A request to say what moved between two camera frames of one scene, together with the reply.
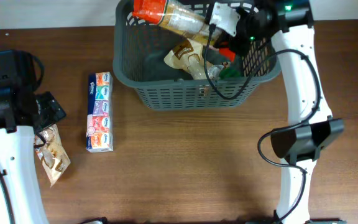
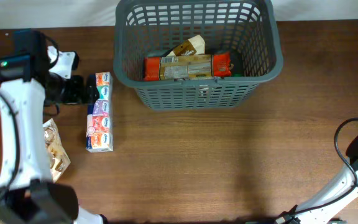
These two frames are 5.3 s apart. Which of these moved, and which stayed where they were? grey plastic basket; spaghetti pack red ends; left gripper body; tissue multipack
Moved: left gripper body; spaghetti pack red ends
Stayed: tissue multipack; grey plastic basket
